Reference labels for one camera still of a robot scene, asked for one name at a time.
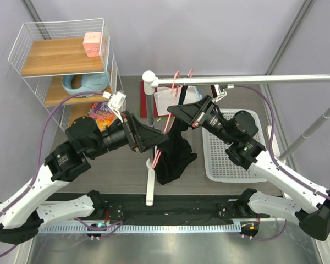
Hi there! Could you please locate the clear plastic sleeve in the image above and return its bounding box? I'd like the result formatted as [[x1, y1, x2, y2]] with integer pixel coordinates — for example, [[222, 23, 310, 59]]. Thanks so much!
[[154, 86, 203, 117]]

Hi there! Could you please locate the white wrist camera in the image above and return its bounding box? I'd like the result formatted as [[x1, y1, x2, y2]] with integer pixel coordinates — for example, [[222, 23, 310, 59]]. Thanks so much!
[[211, 84, 234, 103], [102, 91, 127, 122]]

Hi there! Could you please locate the dark red paper sheet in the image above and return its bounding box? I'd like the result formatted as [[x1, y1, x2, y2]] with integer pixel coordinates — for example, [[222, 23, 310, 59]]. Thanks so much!
[[140, 81, 168, 118]]

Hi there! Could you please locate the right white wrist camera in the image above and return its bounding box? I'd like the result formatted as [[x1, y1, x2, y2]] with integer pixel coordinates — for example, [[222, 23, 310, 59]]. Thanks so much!
[[211, 84, 234, 103]]

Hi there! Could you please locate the white plastic laundry basket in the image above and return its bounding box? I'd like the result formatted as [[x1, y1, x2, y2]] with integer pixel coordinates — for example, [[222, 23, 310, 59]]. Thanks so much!
[[201, 109, 266, 184]]

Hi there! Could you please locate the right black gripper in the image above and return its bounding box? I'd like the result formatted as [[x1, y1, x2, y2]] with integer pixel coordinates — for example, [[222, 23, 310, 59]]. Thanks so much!
[[167, 95, 235, 145]]

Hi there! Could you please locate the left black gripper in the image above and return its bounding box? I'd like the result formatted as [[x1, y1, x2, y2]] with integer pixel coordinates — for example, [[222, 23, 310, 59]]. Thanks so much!
[[85, 110, 168, 160]]

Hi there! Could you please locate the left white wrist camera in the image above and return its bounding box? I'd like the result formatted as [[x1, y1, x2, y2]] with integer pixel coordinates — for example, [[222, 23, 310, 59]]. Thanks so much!
[[102, 91, 127, 122]]

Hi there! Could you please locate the white slotted cable duct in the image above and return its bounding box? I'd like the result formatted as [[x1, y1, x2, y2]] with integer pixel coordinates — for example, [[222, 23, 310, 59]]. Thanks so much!
[[40, 222, 241, 234]]

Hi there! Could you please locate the light blue cap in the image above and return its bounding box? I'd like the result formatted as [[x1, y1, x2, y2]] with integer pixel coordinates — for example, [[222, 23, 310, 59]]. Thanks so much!
[[62, 71, 110, 95]]

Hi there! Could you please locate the pink wire hanger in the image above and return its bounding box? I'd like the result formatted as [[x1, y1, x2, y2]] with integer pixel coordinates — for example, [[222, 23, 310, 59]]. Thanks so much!
[[152, 68, 193, 169]]

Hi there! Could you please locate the black tank top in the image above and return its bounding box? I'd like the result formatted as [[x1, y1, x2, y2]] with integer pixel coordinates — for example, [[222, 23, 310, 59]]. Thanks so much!
[[156, 84, 198, 185]]

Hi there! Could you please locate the white wire shelf rack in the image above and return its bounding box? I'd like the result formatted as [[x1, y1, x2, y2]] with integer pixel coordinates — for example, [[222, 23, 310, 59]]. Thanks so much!
[[7, 18, 127, 133]]

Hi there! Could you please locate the silver clothes rail frame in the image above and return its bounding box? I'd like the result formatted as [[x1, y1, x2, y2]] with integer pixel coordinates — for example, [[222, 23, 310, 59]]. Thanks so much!
[[142, 70, 330, 212]]

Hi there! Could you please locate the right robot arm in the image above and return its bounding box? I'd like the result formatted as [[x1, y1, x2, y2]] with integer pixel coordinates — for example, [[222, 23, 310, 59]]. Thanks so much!
[[167, 96, 330, 241]]

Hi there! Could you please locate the Roald Dahl purple book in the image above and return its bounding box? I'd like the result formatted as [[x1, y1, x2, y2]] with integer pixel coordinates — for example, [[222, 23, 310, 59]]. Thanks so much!
[[88, 102, 116, 131]]

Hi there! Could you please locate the pink cube box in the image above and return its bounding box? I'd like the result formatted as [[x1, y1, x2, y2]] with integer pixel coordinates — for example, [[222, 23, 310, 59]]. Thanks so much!
[[82, 32, 102, 57]]

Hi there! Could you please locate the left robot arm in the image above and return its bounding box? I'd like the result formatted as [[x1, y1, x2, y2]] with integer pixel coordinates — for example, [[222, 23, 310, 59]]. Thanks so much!
[[0, 111, 168, 245]]

